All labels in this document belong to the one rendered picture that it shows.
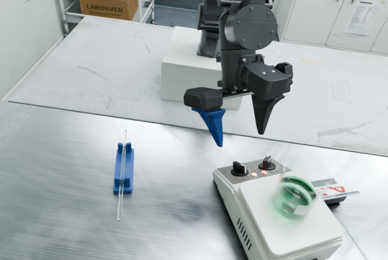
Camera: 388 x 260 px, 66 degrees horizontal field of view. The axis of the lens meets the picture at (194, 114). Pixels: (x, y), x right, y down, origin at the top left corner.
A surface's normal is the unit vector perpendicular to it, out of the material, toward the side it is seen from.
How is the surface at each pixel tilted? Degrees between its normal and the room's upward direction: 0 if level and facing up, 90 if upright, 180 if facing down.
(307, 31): 90
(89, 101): 0
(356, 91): 0
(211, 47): 88
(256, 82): 83
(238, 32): 62
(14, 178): 0
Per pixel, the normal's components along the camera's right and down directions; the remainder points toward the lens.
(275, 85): 0.55, 0.51
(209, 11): 0.10, 0.18
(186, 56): 0.10, -0.76
